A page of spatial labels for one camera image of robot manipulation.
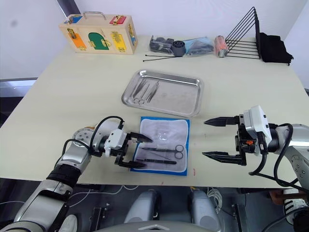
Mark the grey robot torso shell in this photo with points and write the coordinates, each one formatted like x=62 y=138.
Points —
x=154 y=227

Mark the wooden lock latch box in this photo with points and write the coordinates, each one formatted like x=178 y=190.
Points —
x=101 y=46

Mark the clear bag of black parts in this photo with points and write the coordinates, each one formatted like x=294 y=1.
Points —
x=159 y=44

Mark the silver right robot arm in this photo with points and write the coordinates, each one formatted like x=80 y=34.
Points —
x=299 y=149

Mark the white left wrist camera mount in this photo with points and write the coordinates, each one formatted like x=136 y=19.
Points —
x=116 y=140

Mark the thin metal probe needle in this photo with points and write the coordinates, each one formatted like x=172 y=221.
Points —
x=160 y=155

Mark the stainless steel tray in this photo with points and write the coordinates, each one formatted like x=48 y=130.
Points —
x=178 y=96

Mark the white rounded shape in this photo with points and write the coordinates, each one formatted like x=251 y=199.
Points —
x=68 y=224

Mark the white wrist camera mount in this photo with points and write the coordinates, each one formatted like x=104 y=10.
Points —
x=256 y=119
x=116 y=140

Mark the white black striped sneaker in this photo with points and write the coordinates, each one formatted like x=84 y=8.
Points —
x=295 y=203

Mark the black cloth bag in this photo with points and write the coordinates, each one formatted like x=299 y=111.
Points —
x=275 y=49

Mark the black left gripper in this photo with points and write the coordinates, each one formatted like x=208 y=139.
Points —
x=123 y=151

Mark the blue surgical instrument pack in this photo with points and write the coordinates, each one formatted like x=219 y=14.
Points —
x=166 y=130

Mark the blue plastic bag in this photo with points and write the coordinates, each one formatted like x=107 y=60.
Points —
x=198 y=46

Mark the grey plastic cylinder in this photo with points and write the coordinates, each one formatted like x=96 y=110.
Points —
x=178 y=49

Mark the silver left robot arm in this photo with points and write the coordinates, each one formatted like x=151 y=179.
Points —
x=72 y=157

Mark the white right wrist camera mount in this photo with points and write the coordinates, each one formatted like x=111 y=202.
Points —
x=256 y=119

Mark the silver surgical scissors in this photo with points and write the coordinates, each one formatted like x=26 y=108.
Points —
x=144 y=92

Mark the dark side shelf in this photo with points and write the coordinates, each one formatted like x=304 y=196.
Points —
x=14 y=96

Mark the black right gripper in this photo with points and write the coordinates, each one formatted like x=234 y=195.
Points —
x=243 y=145

